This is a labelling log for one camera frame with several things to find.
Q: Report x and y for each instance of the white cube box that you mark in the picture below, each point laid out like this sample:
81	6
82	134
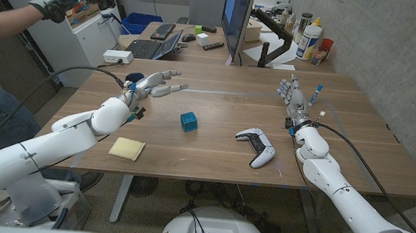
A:
202	40

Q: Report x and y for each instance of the white shelf cabinet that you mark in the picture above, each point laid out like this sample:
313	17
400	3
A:
71	44

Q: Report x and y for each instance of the white paper sheets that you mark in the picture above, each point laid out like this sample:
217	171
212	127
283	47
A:
270	50

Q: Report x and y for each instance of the white wipes canister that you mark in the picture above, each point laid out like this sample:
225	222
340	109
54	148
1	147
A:
308	42

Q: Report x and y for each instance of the clear plastic bin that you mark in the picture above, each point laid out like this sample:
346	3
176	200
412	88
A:
46	200

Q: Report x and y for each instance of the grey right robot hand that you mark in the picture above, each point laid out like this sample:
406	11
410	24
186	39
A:
297	99

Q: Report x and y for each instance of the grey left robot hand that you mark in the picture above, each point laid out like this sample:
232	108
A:
144	86

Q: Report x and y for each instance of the light wooden box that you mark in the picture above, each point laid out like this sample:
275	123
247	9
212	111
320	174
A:
253	31

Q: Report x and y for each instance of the blue marker pen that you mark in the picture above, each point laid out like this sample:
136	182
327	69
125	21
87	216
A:
315	95

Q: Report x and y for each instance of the person bare forearm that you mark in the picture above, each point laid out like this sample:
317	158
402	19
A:
1	24

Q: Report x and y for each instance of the white table leg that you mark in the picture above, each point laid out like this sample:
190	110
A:
309	216
120	199

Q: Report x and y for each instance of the computer monitor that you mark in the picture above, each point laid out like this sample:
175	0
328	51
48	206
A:
235	17

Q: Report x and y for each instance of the dark lidded bottle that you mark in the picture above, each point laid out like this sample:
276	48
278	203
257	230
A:
303	25

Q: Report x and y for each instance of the black computer mouse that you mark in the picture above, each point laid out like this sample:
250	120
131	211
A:
188	38

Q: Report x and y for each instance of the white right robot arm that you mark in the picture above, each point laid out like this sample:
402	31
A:
338	184

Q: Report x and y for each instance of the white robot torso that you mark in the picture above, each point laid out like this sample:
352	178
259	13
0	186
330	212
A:
215	226

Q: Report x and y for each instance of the person gloved hand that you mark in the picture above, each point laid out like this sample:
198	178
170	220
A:
53	1

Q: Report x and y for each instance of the black remote control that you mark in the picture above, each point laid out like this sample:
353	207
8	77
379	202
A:
213	45

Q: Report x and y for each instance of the white game controller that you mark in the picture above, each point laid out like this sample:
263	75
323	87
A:
261	151

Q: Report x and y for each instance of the white power strip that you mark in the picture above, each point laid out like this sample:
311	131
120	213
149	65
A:
117	56

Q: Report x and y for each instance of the round black fan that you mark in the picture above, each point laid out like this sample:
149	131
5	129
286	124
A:
143	186

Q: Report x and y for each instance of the blue plastic bin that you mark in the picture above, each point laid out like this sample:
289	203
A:
140	23

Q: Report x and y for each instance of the red cup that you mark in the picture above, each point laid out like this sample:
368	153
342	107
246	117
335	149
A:
327	44

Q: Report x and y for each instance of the black laptop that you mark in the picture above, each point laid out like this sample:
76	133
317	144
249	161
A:
146	49

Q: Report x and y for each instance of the glass jar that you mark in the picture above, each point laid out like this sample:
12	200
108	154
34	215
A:
317	56

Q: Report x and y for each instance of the teal cube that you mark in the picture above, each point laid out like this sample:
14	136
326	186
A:
188	121

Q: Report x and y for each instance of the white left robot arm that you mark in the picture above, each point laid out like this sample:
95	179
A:
58	141

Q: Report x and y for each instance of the green cube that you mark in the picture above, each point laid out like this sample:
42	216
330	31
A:
198	29

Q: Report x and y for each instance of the black keyboard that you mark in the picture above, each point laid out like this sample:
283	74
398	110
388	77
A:
162	31

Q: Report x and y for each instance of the yellow sponge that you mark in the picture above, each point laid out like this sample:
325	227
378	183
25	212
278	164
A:
127	148

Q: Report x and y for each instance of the dark shoe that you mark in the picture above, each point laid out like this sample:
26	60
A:
90	179

